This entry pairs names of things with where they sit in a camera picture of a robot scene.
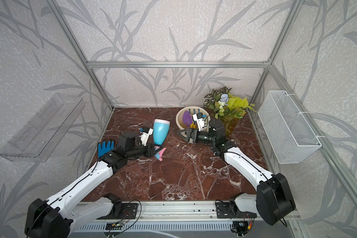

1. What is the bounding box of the purple trowel pink handle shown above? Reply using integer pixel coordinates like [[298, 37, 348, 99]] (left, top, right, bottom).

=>
[[182, 111, 193, 128]]

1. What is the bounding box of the blue rake yellow handle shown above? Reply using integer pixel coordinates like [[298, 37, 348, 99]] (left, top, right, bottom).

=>
[[188, 109, 200, 117]]

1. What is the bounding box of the teal white spray bottle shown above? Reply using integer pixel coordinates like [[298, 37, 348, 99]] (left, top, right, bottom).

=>
[[153, 119, 170, 161]]

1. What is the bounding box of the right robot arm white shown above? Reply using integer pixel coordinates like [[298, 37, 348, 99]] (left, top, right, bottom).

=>
[[178, 119, 296, 226]]

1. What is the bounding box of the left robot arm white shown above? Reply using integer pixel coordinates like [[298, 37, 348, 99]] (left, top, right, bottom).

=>
[[25, 131, 164, 238]]

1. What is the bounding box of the blue gardening glove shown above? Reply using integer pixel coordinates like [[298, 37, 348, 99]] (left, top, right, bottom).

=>
[[97, 140, 115, 158]]

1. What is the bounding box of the cream plastic bucket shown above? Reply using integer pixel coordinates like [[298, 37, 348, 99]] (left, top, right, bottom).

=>
[[176, 106, 211, 131]]

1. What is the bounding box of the potted artificial plant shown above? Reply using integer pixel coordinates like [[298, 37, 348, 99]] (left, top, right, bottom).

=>
[[203, 86, 255, 135]]

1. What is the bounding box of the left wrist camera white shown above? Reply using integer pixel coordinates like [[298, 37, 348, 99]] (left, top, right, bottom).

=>
[[140, 127, 153, 146]]

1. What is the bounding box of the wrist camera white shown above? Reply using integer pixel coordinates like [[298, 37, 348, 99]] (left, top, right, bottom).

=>
[[140, 127, 153, 146], [192, 112, 206, 131]]

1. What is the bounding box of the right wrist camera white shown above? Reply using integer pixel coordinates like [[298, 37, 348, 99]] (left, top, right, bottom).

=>
[[192, 112, 206, 131]]

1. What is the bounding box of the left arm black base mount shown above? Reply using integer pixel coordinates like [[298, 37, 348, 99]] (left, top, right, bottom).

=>
[[103, 193, 139, 220]]

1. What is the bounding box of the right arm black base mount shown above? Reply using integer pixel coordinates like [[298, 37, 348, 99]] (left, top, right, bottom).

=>
[[215, 193, 257, 219]]

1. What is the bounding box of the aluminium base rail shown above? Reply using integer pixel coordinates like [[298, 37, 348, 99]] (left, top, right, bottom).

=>
[[69, 200, 308, 238]]

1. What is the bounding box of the white wire mesh basket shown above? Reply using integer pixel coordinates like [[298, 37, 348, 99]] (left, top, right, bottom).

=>
[[258, 90, 322, 164]]

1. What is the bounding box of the clear plastic wall shelf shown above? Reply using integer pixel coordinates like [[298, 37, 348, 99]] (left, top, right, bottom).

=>
[[0, 93, 85, 163]]

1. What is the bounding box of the aluminium cage frame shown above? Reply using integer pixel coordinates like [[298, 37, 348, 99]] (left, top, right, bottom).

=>
[[46, 1, 357, 208]]

